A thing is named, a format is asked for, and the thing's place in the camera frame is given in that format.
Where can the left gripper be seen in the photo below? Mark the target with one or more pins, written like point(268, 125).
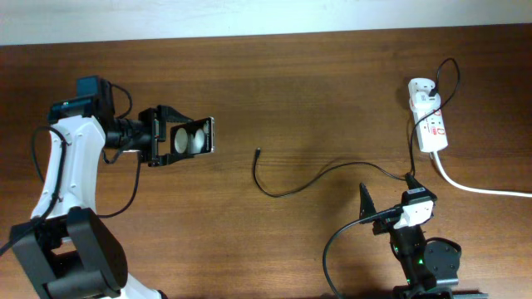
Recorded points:
point(158, 117)

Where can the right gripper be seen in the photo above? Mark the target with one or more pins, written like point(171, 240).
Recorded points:
point(367, 206)

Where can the black smartphone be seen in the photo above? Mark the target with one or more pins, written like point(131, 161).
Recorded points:
point(196, 137)

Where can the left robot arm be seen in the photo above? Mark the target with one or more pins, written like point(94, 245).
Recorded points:
point(65, 249)

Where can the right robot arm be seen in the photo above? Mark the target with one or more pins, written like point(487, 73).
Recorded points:
point(430, 265)

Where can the white USB charger plug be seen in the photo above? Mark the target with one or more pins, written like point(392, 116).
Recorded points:
point(422, 101)

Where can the white power strip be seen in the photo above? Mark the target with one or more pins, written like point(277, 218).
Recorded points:
point(430, 129)

